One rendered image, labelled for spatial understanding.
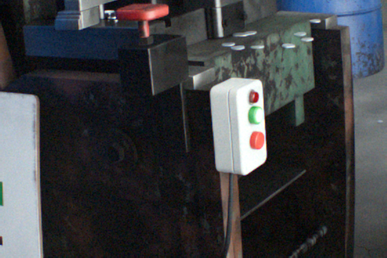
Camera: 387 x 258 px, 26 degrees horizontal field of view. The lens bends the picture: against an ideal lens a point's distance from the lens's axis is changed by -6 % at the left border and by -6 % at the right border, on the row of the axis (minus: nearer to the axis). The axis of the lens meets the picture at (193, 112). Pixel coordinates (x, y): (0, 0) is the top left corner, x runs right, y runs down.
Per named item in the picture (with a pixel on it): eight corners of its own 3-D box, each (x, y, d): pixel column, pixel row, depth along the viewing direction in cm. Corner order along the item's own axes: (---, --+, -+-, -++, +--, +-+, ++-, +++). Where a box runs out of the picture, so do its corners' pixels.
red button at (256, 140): (265, 146, 133) (264, 129, 132) (256, 152, 131) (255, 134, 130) (258, 145, 134) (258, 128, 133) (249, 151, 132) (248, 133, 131)
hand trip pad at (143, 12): (177, 52, 128) (172, 3, 126) (153, 62, 124) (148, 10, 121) (139, 50, 132) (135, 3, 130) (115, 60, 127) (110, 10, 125)
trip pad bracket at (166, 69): (197, 150, 136) (186, 27, 131) (161, 171, 128) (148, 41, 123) (166, 146, 139) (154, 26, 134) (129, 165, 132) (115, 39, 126)
